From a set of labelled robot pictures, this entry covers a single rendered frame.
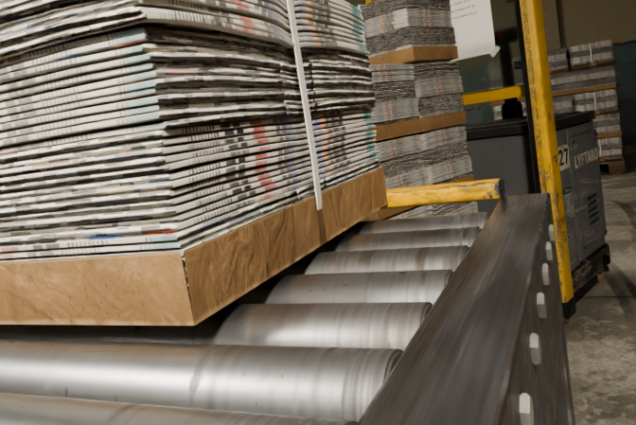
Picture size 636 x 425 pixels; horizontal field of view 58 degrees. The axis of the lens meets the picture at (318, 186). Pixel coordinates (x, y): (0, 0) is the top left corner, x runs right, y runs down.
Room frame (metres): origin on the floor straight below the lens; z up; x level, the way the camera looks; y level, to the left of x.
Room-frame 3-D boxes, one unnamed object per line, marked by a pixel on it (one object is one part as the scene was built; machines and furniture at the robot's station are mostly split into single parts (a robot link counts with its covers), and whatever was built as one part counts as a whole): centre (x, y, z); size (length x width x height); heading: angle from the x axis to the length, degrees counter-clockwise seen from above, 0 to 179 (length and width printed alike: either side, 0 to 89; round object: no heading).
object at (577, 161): (2.69, -0.89, 0.40); 0.69 x 0.55 x 0.80; 46
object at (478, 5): (2.44, -0.65, 1.28); 0.57 x 0.01 x 0.65; 46
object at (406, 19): (2.11, -0.33, 0.65); 0.39 x 0.30 x 1.29; 46
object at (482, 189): (0.71, 0.00, 0.81); 0.43 x 0.03 x 0.02; 65
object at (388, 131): (1.90, -0.13, 0.86); 0.38 x 0.29 x 0.04; 45
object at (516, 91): (2.45, -0.66, 0.92); 0.57 x 0.01 x 0.05; 46
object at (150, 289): (0.44, 0.18, 0.83); 0.29 x 0.16 x 0.04; 65
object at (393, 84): (1.90, -0.13, 0.95); 0.38 x 0.29 x 0.23; 45
